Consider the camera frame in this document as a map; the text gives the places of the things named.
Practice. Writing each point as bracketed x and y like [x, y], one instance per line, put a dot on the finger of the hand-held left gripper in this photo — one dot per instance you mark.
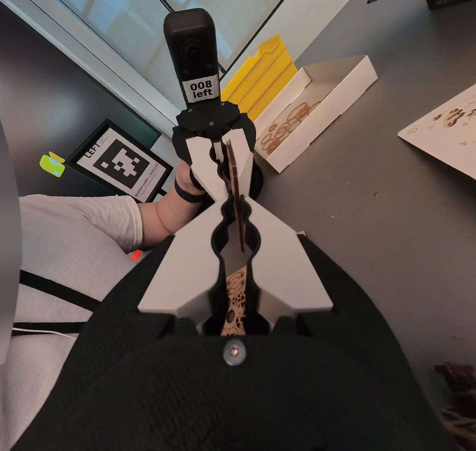
[202, 161]
[246, 164]

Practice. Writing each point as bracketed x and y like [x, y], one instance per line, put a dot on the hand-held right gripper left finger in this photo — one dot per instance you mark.
[178, 272]

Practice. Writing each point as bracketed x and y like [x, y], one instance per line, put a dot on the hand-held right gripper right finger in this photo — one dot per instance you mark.
[290, 272]

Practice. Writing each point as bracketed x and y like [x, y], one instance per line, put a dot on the small plywood parts fret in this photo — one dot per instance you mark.
[235, 183]

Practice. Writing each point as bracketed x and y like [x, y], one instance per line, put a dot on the large plywood parts sheet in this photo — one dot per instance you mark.
[236, 295]

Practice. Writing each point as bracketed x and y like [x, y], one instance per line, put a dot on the illustrated instruction booklet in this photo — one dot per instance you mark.
[446, 150]

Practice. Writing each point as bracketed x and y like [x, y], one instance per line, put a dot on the person's left forearm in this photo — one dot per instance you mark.
[167, 220]

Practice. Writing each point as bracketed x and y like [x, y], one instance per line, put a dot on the partly built wooden model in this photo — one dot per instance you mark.
[457, 380]

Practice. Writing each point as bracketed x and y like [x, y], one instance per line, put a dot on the person's left hand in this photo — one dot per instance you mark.
[184, 177]

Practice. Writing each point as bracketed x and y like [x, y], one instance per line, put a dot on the black wristband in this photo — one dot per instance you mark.
[186, 198]

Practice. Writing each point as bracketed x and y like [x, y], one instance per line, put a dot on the orange tag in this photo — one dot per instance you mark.
[135, 255]

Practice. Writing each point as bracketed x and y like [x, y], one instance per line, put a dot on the tall stack of yellow bins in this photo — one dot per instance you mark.
[267, 75]

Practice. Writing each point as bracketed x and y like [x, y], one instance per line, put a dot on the pile of tan rubber bands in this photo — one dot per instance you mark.
[297, 111]

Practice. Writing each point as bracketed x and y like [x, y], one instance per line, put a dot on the black framed marker sign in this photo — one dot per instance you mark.
[122, 161]

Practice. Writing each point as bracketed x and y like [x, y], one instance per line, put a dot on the white cardboard tray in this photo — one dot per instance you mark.
[334, 98]

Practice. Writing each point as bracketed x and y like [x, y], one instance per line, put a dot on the large glass window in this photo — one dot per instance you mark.
[111, 5]

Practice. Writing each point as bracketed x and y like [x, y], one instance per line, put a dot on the lime green tag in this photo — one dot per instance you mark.
[50, 164]

